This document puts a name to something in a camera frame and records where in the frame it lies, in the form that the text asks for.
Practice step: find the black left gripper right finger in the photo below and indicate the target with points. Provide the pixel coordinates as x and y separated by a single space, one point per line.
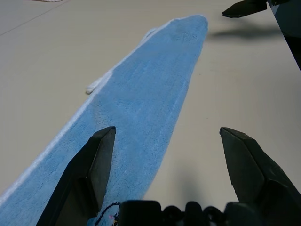
254 169

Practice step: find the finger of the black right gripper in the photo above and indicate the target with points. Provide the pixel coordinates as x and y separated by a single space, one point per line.
247 8

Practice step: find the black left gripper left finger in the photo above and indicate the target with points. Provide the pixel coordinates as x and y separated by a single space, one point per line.
77 179

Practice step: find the light blue towel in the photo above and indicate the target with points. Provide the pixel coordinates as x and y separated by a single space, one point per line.
145 89

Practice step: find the pink towel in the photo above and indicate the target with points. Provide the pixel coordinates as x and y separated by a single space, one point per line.
47 0

